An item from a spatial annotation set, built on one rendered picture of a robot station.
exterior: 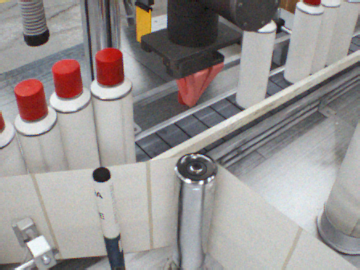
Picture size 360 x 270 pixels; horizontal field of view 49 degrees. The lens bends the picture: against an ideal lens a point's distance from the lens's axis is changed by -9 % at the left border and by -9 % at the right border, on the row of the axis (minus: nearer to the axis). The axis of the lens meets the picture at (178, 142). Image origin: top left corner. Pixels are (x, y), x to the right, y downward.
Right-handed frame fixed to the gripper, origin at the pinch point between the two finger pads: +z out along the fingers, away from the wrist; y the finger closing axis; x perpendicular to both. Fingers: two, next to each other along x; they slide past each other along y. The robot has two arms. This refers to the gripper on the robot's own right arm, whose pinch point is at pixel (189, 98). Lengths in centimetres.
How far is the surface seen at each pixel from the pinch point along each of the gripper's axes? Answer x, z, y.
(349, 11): 4.3, 0.0, 43.9
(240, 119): 1.5, 10.3, 12.1
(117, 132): 2.8, 2.8, -8.8
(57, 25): 227, 103, 69
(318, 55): 5.0, 8.7, 37.6
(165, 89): 9.3, 5.5, 3.3
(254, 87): 4.6, 8.4, 18.1
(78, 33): 205, 103, 75
